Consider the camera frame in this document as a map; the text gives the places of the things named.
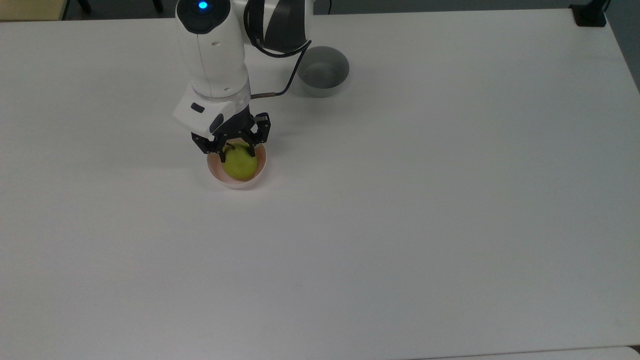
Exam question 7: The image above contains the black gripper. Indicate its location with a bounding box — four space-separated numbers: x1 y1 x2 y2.
190 106 272 164

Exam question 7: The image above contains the green pear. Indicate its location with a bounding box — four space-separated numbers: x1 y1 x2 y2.
221 141 259 181

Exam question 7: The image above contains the pink plastic bowl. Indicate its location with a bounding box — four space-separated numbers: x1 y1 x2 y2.
207 142 268 190

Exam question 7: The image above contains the grey plastic bowl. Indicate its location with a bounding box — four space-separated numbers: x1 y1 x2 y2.
297 46 350 98

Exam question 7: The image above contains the light wooden furniture piece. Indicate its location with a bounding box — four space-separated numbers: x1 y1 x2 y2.
0 0 69 22

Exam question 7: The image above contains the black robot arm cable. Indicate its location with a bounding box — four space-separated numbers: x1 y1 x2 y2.
244 10 313 98

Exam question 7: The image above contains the black camera stand base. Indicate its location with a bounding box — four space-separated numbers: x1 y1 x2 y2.
569 0 612 27

